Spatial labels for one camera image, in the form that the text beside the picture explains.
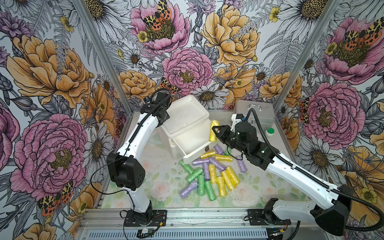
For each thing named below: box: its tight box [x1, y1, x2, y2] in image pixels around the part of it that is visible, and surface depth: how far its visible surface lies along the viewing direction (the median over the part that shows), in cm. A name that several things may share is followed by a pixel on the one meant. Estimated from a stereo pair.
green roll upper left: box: [179, 159, 195, 175], surface depth 91 cm
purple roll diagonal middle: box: [209, 158, 227, 172], surface depth 91 cm
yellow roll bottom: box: [217, 176, 228, 198], surface depth 85 cm
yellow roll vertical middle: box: [208, 164, 217, 185], surface depth 89 cm
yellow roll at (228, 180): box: [221, 170, 236, 191], surface depth 86 cm
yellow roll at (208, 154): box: [200, 150, 216, 159], surface depth 96 cm
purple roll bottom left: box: [180, 181, 199, 199], surface depth 83 cm
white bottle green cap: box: [265, 127, 275, 139], surface depth 100 cm
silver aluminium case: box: [234, 100, 276, 133], surface depth 104 cm
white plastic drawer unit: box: [160, 94, 212, 164], surface depth 86 cm
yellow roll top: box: [209, 120, 220, 143], surface depth 71 cm
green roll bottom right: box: [204, 180, 217, 202], surface depth 83 cm
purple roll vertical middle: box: [202, 162, 211, 181], surface depth 89 cm
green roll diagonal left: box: [185, 167, 204, 183], surface depth 88 cm
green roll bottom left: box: [197, 175, 206, 197], surface depth 85 cm
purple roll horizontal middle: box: [192, 158, 210, 166], surface depth 93 cm
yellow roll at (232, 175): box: [226, 166, 240, 185], surface depth 87 cm
